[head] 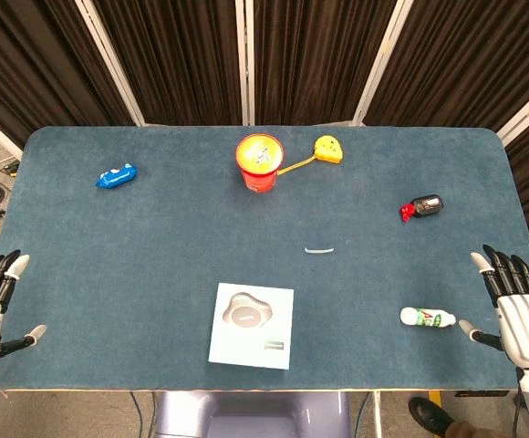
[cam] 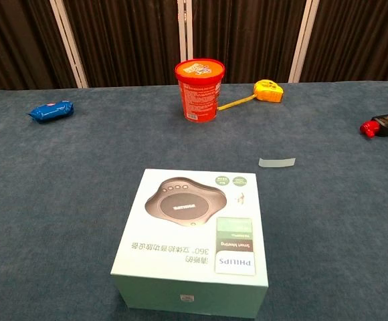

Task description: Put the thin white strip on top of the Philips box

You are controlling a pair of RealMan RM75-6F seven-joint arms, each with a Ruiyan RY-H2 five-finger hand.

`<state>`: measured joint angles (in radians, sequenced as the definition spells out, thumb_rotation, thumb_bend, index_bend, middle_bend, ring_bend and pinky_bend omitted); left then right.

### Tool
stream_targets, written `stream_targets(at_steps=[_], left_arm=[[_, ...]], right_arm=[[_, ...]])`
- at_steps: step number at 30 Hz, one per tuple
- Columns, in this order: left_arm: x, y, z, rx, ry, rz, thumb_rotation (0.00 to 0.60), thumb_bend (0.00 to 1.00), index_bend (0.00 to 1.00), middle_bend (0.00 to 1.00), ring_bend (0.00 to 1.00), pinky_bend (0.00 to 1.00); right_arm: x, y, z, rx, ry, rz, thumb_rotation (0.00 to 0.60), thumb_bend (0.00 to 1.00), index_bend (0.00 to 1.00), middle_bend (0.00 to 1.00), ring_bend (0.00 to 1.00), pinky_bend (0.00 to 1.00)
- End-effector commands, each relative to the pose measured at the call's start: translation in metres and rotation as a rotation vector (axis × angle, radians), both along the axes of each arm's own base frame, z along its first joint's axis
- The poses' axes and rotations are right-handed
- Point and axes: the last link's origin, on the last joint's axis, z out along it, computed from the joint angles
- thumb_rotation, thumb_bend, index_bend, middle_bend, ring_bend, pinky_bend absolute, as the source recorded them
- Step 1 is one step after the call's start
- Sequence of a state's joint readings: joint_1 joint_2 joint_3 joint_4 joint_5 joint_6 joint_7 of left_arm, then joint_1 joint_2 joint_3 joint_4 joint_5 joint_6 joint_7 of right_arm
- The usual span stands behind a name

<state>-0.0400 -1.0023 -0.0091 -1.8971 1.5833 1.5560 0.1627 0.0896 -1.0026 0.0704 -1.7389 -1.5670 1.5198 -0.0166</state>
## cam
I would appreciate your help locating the black pleated curtain panel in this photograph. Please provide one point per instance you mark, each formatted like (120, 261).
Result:
(127, 40)
(247, 36)
(16, 43)
(364, 40)

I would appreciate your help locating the red instant noodle cup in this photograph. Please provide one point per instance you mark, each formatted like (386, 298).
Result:
(199, 97)

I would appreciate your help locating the small pale strip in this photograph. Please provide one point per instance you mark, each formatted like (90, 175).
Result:
(277, 162)

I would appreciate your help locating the dark blue table cloth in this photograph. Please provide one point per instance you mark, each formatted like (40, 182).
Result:
(47, 200)

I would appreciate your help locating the blue snack packet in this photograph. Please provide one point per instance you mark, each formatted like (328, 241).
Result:
(50, 111)

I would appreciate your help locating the white Philips speaker box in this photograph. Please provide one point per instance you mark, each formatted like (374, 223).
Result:
(180, 240)

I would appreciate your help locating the yellow tape measure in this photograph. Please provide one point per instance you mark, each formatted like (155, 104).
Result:
(268, 91)

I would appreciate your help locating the white partition post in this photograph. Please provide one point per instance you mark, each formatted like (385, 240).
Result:
(303, 40)
(67, 40)
(185, 30)

